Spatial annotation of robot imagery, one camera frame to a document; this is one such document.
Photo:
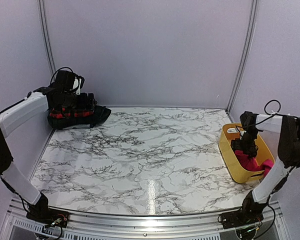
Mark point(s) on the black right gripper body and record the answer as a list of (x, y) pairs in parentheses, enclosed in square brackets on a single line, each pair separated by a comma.
[(245, 143)]

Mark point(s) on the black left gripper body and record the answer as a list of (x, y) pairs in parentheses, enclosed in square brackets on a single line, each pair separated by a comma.
[(69, 102)]

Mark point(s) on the pink garment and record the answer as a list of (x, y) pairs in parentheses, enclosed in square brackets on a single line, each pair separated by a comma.
[(250, 163)]

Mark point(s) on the red black plaid shirt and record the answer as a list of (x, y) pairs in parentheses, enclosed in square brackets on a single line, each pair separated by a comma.
[(63, 113)]

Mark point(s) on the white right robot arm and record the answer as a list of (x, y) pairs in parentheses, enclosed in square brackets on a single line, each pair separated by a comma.
[(288, 154)]

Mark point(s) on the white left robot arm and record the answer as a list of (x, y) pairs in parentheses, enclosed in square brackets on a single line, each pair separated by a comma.
[(41, 100)]

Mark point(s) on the yellow laundry basket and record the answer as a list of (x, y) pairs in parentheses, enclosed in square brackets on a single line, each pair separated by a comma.
[(237, 172)]

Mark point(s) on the dark green plaid garment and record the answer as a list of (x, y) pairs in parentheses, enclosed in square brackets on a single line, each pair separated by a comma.
[(100, 116)]

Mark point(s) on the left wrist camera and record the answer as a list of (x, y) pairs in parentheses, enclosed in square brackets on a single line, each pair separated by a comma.
[(77, 85)]

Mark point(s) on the left corner wall post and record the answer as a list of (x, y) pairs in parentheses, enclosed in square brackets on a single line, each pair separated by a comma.
[(45, 34)]

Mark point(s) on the corner wall post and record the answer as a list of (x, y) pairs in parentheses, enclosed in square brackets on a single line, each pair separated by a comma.
[(245, 53), (45, 34)]

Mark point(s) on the aluminium front rail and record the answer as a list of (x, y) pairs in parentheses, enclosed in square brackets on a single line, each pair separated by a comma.
[(99, 226)]

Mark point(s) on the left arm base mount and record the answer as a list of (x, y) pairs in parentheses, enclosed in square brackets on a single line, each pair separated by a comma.
[(54, 218)]

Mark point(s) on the right corner wall post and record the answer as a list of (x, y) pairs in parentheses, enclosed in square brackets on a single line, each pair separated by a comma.
[(245, 53)]

